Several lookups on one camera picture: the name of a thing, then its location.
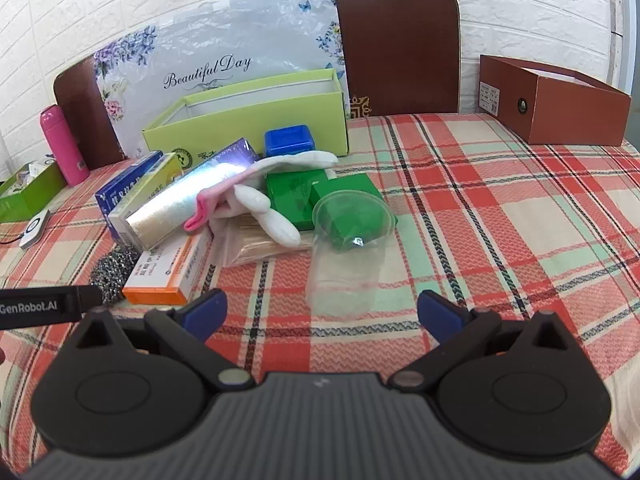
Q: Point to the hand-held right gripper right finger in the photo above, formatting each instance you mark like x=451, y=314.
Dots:
x=439, y=314

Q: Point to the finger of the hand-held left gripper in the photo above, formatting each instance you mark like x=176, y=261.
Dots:
x=90, y=300

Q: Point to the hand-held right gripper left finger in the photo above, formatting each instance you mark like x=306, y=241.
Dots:
x=206, y=310

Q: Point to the clear plastic cup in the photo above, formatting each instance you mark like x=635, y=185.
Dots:
x=345, y=280

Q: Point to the shiny metallic carton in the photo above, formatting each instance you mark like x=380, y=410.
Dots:
x=175, y=205

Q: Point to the white gloves with pink cuffs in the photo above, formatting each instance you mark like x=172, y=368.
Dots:
x=250, y=200

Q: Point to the blue and white carton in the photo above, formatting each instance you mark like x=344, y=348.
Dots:
x=125, y=180

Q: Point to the yellow-green carton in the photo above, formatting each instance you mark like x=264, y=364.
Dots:
x=157, y=172

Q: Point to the blue square container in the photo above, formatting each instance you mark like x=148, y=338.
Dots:
x=287, y=140

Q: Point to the yellow-green cardboard box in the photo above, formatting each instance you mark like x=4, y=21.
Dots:
x=225, y=120

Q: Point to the steel wool scrubber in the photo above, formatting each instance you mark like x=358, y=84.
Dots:
x=112, y=272

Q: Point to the orange and white carton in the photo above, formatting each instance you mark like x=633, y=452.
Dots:
x=165, y=270

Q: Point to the bag of cotton swabs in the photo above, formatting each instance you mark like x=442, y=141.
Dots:
x=250, y=250

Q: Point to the white flat device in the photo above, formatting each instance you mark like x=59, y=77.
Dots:
x=34, y=227

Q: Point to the plaid bed sheet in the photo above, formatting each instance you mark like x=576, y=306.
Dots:
x=500, y=235

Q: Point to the small green open box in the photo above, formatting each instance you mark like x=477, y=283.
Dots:
x=30, y=200

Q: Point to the pink thermos bottle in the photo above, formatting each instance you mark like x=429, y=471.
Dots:
x=62, y=145

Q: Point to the brown shoebox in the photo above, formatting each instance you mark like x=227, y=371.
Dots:
x=575, y=115

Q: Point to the floral plastic bag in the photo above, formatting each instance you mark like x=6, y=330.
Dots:
x=225, y=40

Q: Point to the brown headboard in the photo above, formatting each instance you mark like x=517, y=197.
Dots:
x=400, y=45

